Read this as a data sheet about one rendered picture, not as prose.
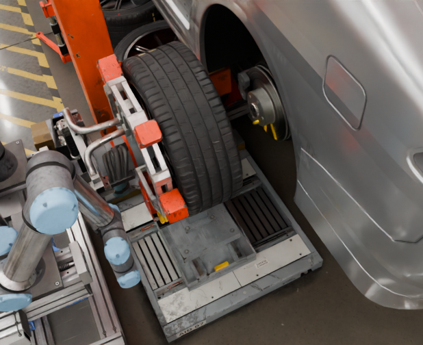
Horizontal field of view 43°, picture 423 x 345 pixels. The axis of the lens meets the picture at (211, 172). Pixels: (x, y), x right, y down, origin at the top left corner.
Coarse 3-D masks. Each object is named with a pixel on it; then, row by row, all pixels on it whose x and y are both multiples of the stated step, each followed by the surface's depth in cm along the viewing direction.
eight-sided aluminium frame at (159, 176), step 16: (112, 80) 193; (112, 96) 215; (128, 96) 189; (112, 112) 224; (128, 112) 183; (144, 112) 183; (144, 160) 184; (160, 160) 184; (160, 176) 184; (160, 192) 190; (160, 208) 200
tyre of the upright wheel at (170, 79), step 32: (128, 64) 193; (160, 64) 187; (192, 64) 186; (160, 96) 180; (192, 96) 181; (160, 128) 179; (192, 128) 180; (224, 128) 183; (192, 160) 182; (224, 160) 186; (192, 192) 188; (224, 192) 197
